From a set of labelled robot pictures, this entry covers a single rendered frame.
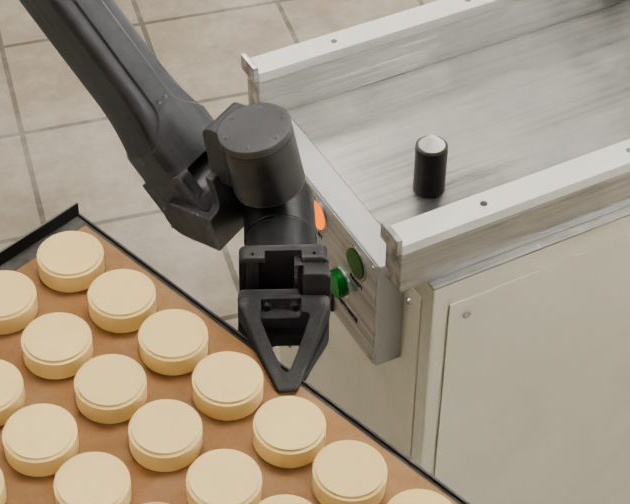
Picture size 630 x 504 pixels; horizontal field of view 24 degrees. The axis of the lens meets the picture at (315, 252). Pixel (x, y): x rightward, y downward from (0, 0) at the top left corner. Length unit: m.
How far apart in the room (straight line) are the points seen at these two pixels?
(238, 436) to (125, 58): 0.32
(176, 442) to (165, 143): 0.27
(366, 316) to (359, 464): 0.47
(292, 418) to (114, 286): 0.18
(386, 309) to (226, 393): 0.43
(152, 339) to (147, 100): 0.21
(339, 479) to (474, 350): 0.50
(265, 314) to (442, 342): 0.38
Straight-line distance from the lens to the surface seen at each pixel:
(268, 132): 1.09
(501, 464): 1.63
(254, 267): 1.06
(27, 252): 1.14
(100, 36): 1.14
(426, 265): 1.33
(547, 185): 1.37
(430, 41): 1.59
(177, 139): 1.16
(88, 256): 1.10
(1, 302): 1.08
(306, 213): 1.14
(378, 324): 1.42
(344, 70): 1.55
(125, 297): 1.07
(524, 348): 1.49
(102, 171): 2.80
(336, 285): 1.45
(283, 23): 3.16
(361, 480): 0.97
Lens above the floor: 1.79
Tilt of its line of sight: 43 degrees down
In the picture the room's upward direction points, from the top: straight up
